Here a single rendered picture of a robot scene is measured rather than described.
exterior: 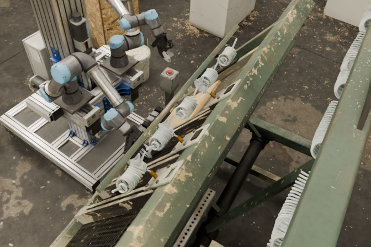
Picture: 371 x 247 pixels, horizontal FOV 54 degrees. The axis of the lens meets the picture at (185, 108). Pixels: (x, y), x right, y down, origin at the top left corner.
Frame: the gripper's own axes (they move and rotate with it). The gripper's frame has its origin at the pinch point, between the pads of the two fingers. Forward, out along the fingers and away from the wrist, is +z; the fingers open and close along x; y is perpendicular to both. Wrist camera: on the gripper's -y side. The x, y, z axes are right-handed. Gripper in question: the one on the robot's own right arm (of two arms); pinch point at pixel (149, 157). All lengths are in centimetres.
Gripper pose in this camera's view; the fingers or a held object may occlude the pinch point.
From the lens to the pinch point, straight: 213.0
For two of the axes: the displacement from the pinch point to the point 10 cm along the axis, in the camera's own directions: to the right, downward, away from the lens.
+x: -5.3, 3.3, 7.8
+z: 6.8, 7.1, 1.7
